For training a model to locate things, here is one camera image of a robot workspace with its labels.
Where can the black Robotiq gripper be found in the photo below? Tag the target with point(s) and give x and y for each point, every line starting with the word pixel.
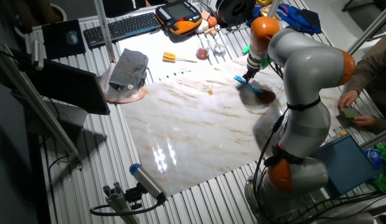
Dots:
pixel 251 74

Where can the person's right forearm brown sleeve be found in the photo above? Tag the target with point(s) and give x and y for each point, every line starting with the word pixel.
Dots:
pixel 370 68

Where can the person's left forearm brown sleeve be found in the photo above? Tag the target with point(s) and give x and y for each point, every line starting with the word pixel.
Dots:
pixel 383 124

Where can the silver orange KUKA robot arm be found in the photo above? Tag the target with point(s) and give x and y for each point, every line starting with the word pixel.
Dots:
pixel 305 77

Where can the person's right hand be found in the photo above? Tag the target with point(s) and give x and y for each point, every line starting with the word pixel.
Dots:
pixel 348 99

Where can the person's left hand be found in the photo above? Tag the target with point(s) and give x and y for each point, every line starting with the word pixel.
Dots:
pixel 364 120

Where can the small green plastic object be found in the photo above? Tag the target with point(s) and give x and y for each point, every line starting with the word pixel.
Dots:
pixel 246 49

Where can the empty clear glass beaker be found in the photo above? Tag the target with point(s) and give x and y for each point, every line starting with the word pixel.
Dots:
pixel 220 48

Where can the brown round bowl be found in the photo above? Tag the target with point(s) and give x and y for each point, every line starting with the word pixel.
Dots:
pixel 202 53

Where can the small soccer ball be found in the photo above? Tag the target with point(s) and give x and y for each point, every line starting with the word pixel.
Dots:
pixel 217 27

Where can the small wooden block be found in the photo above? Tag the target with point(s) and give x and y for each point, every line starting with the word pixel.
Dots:
pixel 205 15
pixel 210 31

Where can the small orange basketball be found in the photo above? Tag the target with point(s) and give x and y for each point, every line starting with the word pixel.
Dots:
pixel 212 21

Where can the black filament spool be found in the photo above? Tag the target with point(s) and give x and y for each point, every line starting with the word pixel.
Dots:
pixel 235 12

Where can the gold foil object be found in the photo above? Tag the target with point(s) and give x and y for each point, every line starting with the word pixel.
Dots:
pixel 267 12

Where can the blue cloth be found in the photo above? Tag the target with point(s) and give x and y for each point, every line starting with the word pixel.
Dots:
pixel 299 18

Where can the orange black teach pendant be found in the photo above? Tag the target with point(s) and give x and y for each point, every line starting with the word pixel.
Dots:
pixel 180 18

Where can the printed white paper sheets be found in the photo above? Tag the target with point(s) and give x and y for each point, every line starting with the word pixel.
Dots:
pixel 155 49

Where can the clear bottle yellow cap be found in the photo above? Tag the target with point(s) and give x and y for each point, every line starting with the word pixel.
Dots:
pixel 336 137

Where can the smartphone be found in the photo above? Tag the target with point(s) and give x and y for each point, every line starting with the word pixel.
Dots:
pixel 349 112

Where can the folded grey towel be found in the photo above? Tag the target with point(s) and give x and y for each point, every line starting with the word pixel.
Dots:
pixel 129 70

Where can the copper round plate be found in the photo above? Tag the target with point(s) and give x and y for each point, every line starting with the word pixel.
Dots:
pixel 124 96

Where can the blue box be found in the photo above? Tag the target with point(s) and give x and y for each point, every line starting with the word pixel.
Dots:
pixel 345 163

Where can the black computer keyboard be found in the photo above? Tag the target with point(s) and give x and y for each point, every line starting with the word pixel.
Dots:
pixel 123 29

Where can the person in black shirt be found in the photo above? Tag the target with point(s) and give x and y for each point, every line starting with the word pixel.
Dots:
pixel 124 6

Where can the blue printed packet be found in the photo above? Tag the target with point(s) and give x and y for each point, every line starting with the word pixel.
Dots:
pixel 374 157

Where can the green cloth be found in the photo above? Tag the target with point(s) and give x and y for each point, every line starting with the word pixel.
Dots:
pixel 384 177

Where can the black flat monitor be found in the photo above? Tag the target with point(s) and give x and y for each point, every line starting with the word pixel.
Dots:
pixel 71 87

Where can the grey computer mouse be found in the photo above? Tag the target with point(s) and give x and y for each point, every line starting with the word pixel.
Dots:
pixel 72 37

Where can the black mouse pad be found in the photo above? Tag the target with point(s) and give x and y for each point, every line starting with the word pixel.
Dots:
pixel 56 40

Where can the round white pot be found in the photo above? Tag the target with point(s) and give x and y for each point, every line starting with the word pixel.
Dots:
pixel 57 11

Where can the aluminium frame strut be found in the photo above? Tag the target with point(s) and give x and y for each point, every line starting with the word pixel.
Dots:
pixel 104 31
pixel 376 138
pixel 274 7
pixel 34 102
pixel 370 29

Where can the grey camera with blue cap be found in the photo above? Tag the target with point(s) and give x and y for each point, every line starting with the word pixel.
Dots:
pixel 146 182

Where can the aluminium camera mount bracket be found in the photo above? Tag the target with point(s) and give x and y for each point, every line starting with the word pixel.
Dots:
pixel 119 202

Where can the silver camera on strut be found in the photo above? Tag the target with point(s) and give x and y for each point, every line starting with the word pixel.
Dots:
pixel 37 54

